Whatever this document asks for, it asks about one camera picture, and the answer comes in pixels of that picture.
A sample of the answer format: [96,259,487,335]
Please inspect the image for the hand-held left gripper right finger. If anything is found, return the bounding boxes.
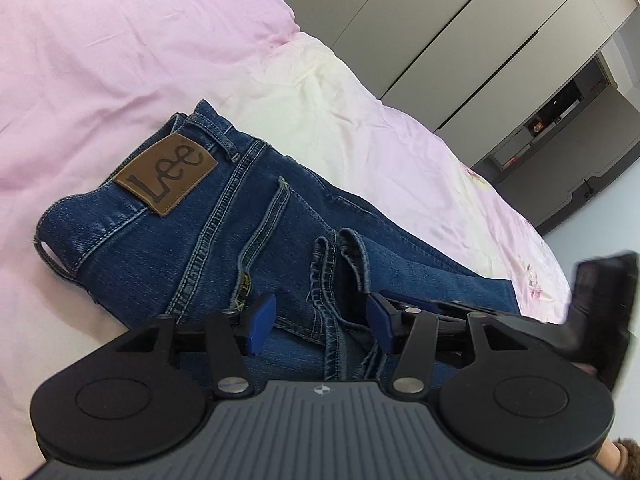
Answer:
[366,294,552,397]

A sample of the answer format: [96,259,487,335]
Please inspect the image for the pink floral blanket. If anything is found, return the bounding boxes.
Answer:
[0,0,577,466]

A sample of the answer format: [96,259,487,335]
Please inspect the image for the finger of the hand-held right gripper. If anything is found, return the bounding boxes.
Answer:
[376,290,501,318]

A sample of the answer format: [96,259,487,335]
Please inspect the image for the beige wardrobe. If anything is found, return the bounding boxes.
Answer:
[276,0,637,137]

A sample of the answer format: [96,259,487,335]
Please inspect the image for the blue denim pants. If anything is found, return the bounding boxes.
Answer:
[32,99,524,387]

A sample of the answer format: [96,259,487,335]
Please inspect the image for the grey room door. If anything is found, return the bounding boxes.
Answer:
[482,125,640,236]

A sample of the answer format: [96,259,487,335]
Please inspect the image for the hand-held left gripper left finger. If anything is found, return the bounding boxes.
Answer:
[106,292,278,397]

